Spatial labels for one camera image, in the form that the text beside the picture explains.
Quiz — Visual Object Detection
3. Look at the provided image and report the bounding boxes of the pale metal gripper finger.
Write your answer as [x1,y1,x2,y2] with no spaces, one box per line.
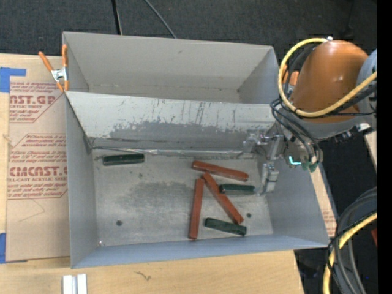
[243,134,276,153]
[256,162,280,197]

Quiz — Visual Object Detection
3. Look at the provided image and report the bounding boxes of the dark green flat block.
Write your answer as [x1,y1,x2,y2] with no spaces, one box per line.
[218,183,256,195]
[102,153,145,167]
[203,217,248,236]

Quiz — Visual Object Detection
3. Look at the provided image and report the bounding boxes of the red-brown flat block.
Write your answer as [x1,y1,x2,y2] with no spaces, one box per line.
[201,171,245,225]
[191,160,250,183]
[187,178,205,241]

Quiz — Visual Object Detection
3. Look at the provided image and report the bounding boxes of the grey metal bin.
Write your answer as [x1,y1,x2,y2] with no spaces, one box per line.
[62,31,334,270]

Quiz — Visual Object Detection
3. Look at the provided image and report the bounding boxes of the brown cardboard board red print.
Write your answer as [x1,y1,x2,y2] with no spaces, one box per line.
[0,53,339,265]

